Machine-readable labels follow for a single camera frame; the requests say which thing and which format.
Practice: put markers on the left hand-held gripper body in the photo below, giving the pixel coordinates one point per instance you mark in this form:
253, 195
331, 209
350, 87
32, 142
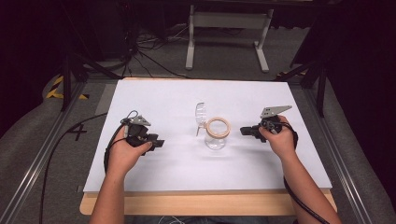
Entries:
137, 130

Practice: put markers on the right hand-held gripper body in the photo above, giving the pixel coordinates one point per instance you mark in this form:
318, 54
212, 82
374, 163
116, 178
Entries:
271, 121

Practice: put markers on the glass jar with wooden rim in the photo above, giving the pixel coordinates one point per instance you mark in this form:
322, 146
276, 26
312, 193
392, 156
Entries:
217, 133

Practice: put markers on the clear hinged glass jar lid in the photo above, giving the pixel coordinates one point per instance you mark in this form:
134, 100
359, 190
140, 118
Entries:
200, 116

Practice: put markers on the person's right hand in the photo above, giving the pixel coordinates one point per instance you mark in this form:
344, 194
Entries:
280, 141

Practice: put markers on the person's left hand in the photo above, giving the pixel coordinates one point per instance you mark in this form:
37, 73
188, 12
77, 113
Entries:
124, 155

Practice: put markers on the white board table cover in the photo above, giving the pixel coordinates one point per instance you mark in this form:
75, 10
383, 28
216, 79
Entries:
193, 168

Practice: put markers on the black tripod stand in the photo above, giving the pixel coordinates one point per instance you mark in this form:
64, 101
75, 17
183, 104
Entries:
314, 74
74, 68

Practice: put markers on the light wooden table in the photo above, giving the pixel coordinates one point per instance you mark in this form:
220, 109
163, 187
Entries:
199, 203

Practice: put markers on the aluminium floor rail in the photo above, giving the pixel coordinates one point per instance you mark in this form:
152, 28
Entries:
342, 161
37, 161

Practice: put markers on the white metal stand frame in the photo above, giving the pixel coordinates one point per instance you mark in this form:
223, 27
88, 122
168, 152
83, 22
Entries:
227, 21

